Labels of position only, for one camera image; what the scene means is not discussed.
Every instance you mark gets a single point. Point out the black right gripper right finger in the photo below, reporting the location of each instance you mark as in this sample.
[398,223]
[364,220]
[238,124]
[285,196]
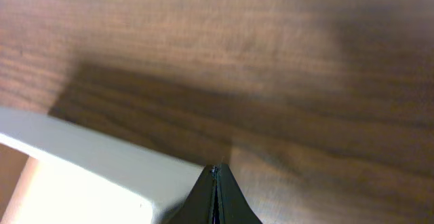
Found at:
[231,207]

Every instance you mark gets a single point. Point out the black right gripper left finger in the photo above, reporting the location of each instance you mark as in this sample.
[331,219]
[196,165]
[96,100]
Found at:
[200,205]

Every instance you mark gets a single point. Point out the white cardboard box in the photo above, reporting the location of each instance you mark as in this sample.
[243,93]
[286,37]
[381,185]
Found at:
[76,175]

